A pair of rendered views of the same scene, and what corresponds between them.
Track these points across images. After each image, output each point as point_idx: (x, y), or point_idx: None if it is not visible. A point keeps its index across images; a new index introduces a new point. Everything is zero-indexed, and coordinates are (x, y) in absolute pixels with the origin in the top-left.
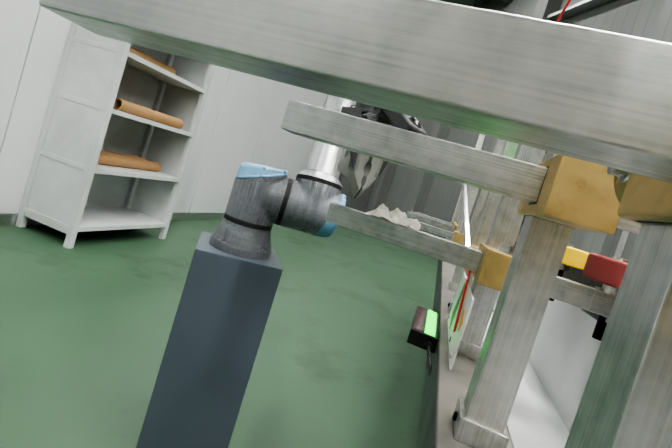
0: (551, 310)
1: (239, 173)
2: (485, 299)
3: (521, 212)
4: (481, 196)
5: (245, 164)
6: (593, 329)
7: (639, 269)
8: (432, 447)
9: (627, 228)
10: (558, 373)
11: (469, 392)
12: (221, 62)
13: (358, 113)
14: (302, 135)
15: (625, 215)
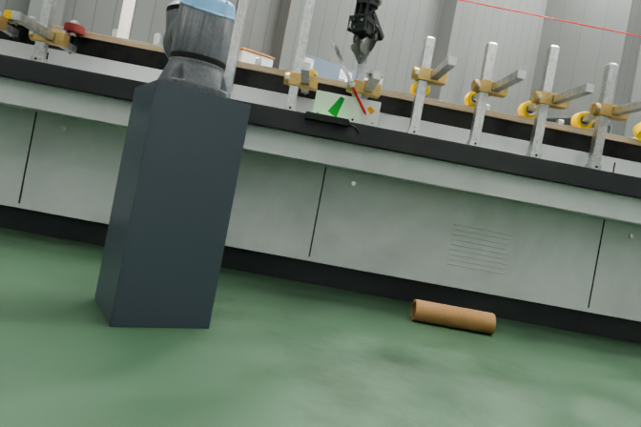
0: (267, 100)
1: (226, 12)
2: None
3: (423, 79)
4: (241, 32)
5: (229, 3)
6: None
7: (482, 96)
8: (423, 137)
9: None
10: None
11: (414, 125)
12: (510, 82)
13: (373, 23)
14: (450, 66)
15: (481, 91)
